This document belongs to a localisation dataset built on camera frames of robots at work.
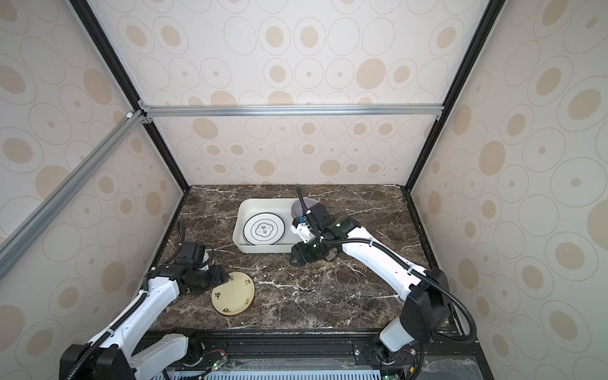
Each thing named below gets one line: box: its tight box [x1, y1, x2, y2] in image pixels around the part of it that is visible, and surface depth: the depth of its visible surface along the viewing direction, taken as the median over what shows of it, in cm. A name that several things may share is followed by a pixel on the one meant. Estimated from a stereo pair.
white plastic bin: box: [232, 197, 303, 255], surface depth 104 cm
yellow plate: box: [210, 270, 255, 316], surface depth 85 cm
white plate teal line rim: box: [242, 212, 286, 246], surface depth 102 cm
